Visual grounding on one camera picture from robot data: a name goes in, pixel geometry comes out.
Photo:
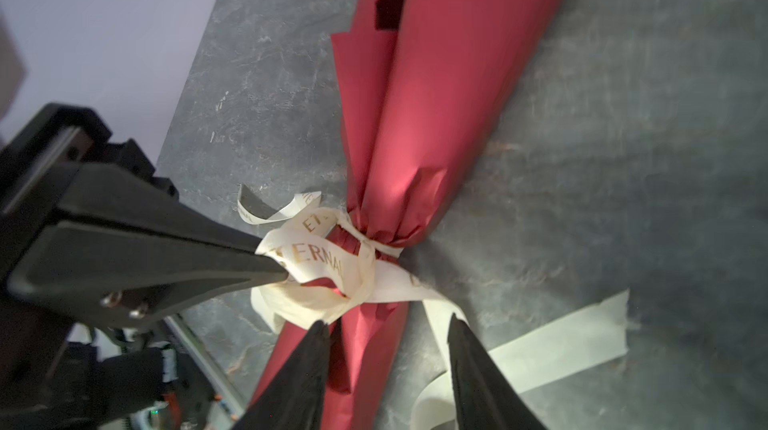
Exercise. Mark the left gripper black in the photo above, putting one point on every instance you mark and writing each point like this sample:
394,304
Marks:
98,276

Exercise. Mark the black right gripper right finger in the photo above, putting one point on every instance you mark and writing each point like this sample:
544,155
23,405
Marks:
483,397

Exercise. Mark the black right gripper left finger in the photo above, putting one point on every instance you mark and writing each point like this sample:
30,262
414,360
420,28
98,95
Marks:
294,399

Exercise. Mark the cream printed ribbon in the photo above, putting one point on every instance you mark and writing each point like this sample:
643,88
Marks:
326,282

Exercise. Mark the dark red wrapping paper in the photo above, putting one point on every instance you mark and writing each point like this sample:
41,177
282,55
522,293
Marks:
422,83

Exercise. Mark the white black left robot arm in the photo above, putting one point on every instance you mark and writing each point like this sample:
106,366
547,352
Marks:
84,391

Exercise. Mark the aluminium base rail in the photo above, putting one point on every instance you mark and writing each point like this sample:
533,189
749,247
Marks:
233,402

